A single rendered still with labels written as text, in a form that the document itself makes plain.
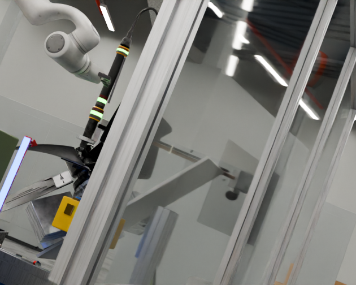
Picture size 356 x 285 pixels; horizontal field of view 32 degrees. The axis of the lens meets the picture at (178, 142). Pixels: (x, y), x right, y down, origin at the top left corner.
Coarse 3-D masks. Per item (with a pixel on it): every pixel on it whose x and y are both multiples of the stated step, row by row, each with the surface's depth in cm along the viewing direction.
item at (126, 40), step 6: (126, 36) 224; (126, 42) 222; (90, 120) 219; (96, 120) 219; (90, 126) 218; (96, 126) 220; (84, 132) 219; (90, 132) 218; (90, 138) 219; (84, 144) 218
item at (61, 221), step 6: (66, 198) 171; (72, 198) 173; (60, 204) 171; (66, 204) 171; (72, 204) 170; (78, 204) 170; (60, 210) 171; (60, 216) 170; (66, 216) 170; (72, 216) 169; (54, 222) 170; (60, 222) 170; (66, 222) 169; (60, 228) 169; (66, 228) 169
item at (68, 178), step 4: (64, 172) 229; (68, 172) 228; (56, 176) 228; (64, 176) 226; (68, 176) 225; (56, 180) 226; (60, 180) 225; (64, 180) 224; (68, 180) 223; (72, 180) 223; (56, 184) 223; (60, 184) 222; (64, 184) 222
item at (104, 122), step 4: (104, 120) 220; (100, 124) 219; (104, 124) 220; (96, 128) 221; (100, 128) 219; (104, 128) 219; (96, 132) 219; (100, 132) 219; (76, 136) 218; (80, 136) 216; (84, 136) 216; (96, 136) 219; (84, 140) 217; (88, 140) 216; (92, 140) 217; (96, 140) 219; (92, 144) 221
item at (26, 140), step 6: (24, 138) 186; (24, 144) 185; (24, 150) 185; (18, 156) 185; (18, 162) 184; (12, 168) 184; (12, 174) 184; (6, 180) 184; (6, 186) 183; (6, 192) 183; (0, 198) 183; (0, 204) 183
